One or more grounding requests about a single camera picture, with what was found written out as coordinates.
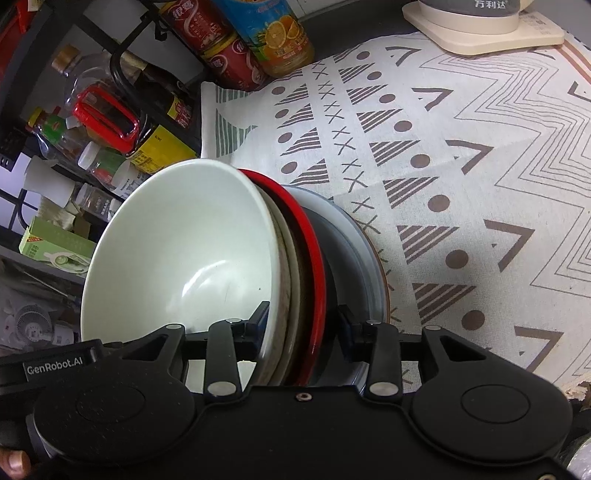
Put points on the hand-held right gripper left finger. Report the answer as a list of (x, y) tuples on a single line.
[(259, 325)]

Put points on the patterned tablecloth with fringe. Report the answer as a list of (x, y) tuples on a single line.
[(461, 184)]

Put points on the white bowl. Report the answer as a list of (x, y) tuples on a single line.
[(184, 258)]

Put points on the black metal rack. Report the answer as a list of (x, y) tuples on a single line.
[(131, 39)]

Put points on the beige kettle base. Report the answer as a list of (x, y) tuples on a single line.
[(480, 25)]

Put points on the green cardboard box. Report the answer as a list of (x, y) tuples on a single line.
[(51, 244)]

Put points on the red drink can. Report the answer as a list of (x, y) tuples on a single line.
[(235, 64), (194, 23)]

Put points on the grey plate with blue rim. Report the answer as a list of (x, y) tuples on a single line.
[(362, 258)]

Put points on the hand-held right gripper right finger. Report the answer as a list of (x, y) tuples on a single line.
[(346, 325)]

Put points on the small clear bottle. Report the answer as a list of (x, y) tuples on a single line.
[(94, 201)]

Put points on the red plate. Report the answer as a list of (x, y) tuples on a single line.
[(318, 277)]

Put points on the cream plate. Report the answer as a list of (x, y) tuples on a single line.
[(292, 277)]

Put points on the red plastic container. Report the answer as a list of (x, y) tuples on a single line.
[(16, 27)]

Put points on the orange juice can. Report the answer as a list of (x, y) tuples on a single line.
[(277, 41)]

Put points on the jar with white lid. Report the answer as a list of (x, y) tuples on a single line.
[(104, 164)]

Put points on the small white fan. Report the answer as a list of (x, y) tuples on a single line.
[(32, 323)]

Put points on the person's left hand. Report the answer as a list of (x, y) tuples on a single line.
[(16, 463)]

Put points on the dark sauce bottle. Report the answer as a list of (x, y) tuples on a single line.
[(157, 83)]

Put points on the small bottle with yellow cap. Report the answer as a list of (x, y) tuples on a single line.
[(53, 127)]

